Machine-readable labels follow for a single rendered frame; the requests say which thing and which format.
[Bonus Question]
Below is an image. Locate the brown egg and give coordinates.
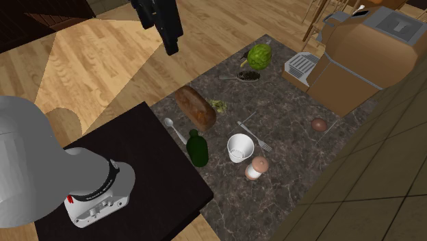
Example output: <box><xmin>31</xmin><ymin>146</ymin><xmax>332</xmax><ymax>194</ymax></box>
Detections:
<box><xmin>311</xmin><ymin>117</ymin><xmax>328</xmax><ymax>133</ymax></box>

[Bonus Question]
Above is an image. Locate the brown bread loaf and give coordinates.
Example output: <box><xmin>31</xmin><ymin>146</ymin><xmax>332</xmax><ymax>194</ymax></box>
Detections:
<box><xmin>174</xmin><ymin>85</ymin><xmax>218</xmax><ymax>132</ymax></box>

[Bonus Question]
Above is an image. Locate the green bumpy round fruit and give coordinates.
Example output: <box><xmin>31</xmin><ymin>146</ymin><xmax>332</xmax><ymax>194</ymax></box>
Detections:
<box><xmin>240</xmin><ymin>43</ymin><xmax>273</xmax><ymax>72</ymax></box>

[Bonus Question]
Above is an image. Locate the dark wooden cabinet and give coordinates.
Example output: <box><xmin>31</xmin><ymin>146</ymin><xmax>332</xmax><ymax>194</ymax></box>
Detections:
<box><xmin>0</xmin><ymin>0</ymin><xmax>97</xmax><ymax>55</ymax></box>

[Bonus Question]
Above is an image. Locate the black robot stand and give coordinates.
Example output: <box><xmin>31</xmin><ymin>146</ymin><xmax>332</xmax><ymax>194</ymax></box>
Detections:
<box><xmin>34</xmin><ymin>101</ymin><xmax>215</xmax><ymax>241</ymax></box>

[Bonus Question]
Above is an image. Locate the silver spoon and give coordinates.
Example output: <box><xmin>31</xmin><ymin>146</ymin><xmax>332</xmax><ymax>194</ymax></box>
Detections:
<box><xmin>163</xmin><ymin>117</ymin><xmax>188</xmax><ymax>146</ymax></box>

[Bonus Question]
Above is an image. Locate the dark green glass bottle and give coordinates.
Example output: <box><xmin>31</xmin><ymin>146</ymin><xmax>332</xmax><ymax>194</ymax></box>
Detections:
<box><xmin>185</xmin><ymin>129</ymin><xmax>209</xmax><ymax>168</ymax></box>

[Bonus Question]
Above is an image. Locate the white cup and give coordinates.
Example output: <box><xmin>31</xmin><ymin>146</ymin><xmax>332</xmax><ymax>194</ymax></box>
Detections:
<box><xmin>227</xmin><ymin>133</ymin><xmax>255</xmax><ymax>164</ymax></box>

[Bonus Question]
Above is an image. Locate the black bristle hair brush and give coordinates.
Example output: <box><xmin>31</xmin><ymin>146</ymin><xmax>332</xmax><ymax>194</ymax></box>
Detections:
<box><xmin>218</xmin><ymin>70</ymin><xmax>261</xmax><ymax>84</ymax></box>

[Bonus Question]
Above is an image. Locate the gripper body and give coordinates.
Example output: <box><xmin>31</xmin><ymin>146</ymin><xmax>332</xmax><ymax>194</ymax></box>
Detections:
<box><xmin>130</xmin><ymin>0</ymin><xmax>179</xmax><ymax>21</ymax></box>

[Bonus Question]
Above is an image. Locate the brown and white pepper mill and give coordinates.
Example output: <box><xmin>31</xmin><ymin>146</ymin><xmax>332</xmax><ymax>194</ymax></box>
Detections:
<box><xmin>244</xmin><ymin>155</ymin><xmax>270</xmax><ymax>181</ymax></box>

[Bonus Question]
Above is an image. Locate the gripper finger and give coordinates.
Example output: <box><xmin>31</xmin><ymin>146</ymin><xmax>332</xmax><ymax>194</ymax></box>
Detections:
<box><xmin>138</xmin><ymin>16</ymin><xmax>159</xmax><ymax>31</ymax></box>
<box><xmin>156</xmin><ymin>18</ymin><xmax>184</xmax><ymax>57</ymax></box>

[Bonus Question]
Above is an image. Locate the silver fork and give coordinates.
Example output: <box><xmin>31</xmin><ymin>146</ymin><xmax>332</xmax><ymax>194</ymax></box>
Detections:
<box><xmin>236</xmin><ymin>120</ymin><xmax>273</xmax><ymax>153</ymax></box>

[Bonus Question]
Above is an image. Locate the wooden chair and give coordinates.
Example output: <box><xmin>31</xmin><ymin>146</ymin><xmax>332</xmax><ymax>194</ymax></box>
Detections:
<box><xmin>301</xmin><ymin>0</ymin><xmax>363</xmax><ymax>43</ymax></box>

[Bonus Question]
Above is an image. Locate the brown and grey coffee machine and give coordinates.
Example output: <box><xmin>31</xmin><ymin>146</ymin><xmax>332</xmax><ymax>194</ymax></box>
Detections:
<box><xmin>281</xmin><ymin>5</ymin><xmax>427</xmax><ymax>118</ymax></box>

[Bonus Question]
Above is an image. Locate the small green leafy clump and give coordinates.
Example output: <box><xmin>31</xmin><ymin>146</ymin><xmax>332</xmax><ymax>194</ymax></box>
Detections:
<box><xmin>207</xmin><ymin>98</ymin><xmax>229</xmax><ymax>114</ymax></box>

